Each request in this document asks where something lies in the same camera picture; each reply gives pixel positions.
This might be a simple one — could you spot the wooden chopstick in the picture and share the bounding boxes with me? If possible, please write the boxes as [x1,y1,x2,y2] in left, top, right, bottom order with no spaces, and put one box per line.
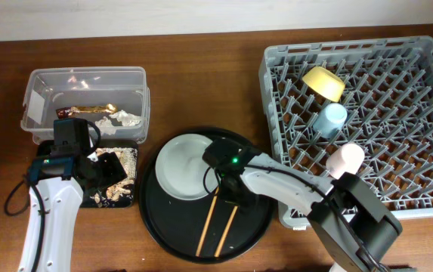
[214,206,238,258]
[195,187,219,257]

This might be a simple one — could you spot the food scraps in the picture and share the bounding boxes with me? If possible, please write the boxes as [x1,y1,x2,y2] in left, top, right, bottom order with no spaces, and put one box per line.
[91,147,138,208]

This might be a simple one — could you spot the pale green plate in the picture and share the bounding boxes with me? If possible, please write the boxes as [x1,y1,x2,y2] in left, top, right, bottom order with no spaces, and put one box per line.
[155,134,218,201]

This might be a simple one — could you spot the white tissue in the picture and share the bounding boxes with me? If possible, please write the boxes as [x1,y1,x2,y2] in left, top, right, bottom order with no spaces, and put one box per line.
[95,110,142,135]

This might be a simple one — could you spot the brown gold snack wrapper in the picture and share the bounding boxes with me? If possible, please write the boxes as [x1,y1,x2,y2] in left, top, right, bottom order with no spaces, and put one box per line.
[55,104,118,119]

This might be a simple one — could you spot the pink plastic cup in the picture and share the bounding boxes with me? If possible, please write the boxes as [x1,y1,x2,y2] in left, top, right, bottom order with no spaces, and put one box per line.
[326,142,365,179]

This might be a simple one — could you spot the blue plastic cup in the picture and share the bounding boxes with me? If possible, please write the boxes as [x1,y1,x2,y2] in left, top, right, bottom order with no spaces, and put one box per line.
[312,103,348,139]

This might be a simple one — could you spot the yellow bowl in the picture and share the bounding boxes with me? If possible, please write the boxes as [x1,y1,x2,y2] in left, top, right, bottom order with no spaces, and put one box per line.
[302,66,345,102]

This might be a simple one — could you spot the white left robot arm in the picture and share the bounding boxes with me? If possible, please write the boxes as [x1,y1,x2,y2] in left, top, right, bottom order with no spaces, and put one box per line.
[18,147,137,271]

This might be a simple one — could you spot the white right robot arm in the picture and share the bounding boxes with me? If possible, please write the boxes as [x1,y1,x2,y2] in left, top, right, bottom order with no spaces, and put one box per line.
[203,138,403,271]

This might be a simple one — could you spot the black square food-waste tray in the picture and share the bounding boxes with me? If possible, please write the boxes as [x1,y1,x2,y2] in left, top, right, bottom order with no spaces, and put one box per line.
[34,139,140,209]

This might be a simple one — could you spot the clear plastic waste bin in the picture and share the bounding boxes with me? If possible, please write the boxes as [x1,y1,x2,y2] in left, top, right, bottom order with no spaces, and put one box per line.
[20,66,150,144]

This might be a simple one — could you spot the grey plastic dishwasher rack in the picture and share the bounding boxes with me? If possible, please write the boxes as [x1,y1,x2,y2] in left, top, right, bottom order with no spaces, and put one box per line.
[258,36,433,219]

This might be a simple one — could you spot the round black serving tray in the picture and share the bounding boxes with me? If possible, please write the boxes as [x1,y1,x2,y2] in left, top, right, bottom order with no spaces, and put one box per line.
[138,126,277,264]

